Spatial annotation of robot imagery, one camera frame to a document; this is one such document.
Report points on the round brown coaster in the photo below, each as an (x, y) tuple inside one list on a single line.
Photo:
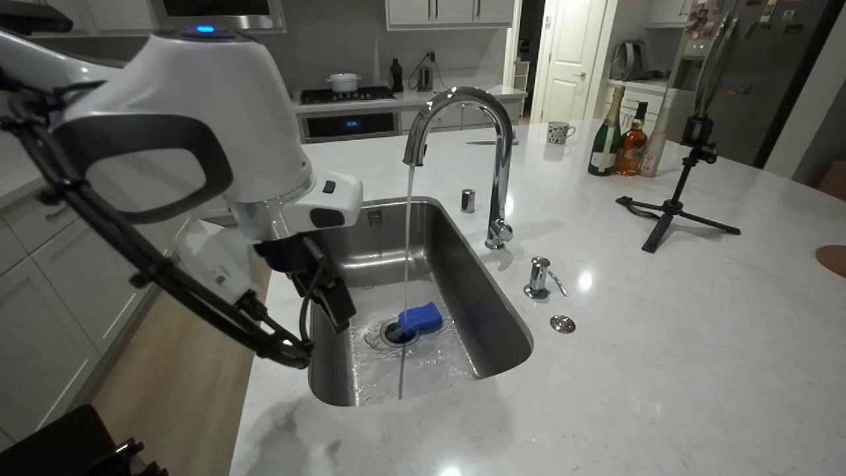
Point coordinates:
[(832, 259)]

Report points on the chrome gooseneck tap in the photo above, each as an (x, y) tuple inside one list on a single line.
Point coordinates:
[(499, 176)]

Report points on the steel range hood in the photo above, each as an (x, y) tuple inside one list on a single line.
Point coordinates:
[(220, 13)]

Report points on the white door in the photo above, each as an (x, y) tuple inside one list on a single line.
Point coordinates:
[(569, 61)]

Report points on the small chrome cylinder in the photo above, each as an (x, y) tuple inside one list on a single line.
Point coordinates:
[(469, 198)]

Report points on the patterned white mug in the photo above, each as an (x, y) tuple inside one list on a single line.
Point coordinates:
[(559, 134)]

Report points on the amber liquor bottle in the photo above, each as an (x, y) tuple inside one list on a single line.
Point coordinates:
[(629, 149)]

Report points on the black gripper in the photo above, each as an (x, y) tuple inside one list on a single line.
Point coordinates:
[(292, 257)]

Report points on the stainless steel sink basin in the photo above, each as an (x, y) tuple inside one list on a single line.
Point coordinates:
[(458, 292)]

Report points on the white cooking pot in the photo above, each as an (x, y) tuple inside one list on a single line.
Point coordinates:
[(342, 82)]

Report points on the small dark bottle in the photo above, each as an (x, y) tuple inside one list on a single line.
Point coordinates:
[(396, 78)]

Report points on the round chrome air switch button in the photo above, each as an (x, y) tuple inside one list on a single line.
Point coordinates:
[(560, 323)]

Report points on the dark refrigerator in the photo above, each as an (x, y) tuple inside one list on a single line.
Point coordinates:
[(757, 81)]

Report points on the black stove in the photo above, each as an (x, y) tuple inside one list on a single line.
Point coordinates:
[(346, 123)]

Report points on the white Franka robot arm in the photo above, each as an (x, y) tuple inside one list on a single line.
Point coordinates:
[(220, 97)]

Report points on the white wall cabinets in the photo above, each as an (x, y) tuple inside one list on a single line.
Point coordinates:
[(450, 12)]

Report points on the dark green wine bottle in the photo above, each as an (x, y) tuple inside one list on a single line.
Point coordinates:
[(602, 146)]

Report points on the black stand equipment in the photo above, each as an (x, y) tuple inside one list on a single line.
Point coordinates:
[(60, 446)]

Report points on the steel electric kettle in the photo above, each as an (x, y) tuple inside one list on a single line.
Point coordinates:
[(626, 58)]

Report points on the black camera tripod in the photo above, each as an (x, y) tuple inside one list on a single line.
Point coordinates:
[(675, 208)]

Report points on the white base cabinets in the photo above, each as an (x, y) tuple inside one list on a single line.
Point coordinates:
[(54, 299)]

